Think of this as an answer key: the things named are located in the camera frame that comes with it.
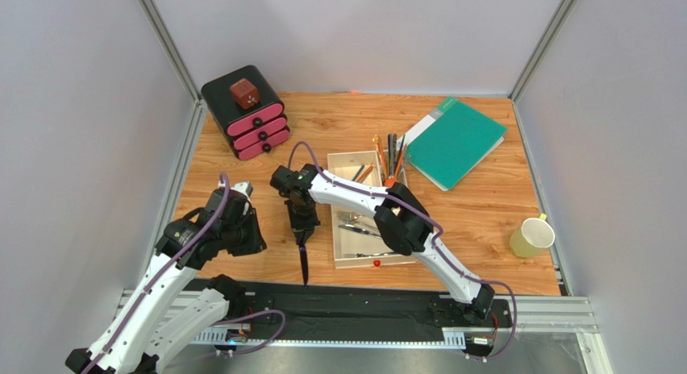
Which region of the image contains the blue serrated knife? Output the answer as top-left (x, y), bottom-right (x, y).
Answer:
top-left (298, 244), bottom-right (310, 286)

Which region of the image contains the silver table knife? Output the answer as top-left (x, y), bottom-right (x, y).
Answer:
top-left (339, 224), bottom-right (381, 239)

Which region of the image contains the blue-grey chopstick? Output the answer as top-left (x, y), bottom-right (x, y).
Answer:
top-left (352, 164), bottom-right (366, 181)

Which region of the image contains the orange chopstick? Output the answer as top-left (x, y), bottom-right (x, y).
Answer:
top-left (356, 165), bottom-right (374, 183)

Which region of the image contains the gold ornate spoon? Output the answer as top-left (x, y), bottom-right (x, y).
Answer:
top-left (373, 135), bottom-right (388, 183)

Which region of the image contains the black spoon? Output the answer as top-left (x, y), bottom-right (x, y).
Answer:
top-left (387, 133), bottom-right (398, 176)

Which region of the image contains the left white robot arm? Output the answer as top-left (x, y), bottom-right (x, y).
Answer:
top-left (65, 177), bottom-right (266, 373)

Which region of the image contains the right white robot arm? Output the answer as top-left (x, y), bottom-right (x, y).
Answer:
top-left (269, 164), bottom-right (495, 322)

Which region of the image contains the silver fork diagonal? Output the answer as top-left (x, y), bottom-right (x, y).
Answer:
top-left (335, 211), bottom-right (378, 232)

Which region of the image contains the silver fork front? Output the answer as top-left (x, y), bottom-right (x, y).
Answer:
top-left (342, 251), bottom-right (398, 258)

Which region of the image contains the white divided utensil tray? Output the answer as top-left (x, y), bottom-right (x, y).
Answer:
top-left (326, 149), bottom-right (418, 270)

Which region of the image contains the black pink drawer box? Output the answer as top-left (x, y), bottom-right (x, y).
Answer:
top-left (201, 64), bottom-right (290, 160)

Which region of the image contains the brown cube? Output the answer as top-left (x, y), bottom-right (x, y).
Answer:
top-left (229, 78), bottom-right (260, 110)

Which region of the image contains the green notebook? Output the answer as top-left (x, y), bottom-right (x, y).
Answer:
top-left (405, 97), bottom-right (507, 191)

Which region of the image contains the yellow-green mug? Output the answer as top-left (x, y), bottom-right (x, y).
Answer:
top-left (509, 213), bottom-right (556, 258)

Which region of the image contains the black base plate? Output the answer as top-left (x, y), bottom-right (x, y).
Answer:
top-left (225, 281), bottom-right (513, 342)

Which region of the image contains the aluminium frame rail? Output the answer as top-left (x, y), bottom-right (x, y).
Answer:
top-left (144, 281), bottom-right (612, 373)

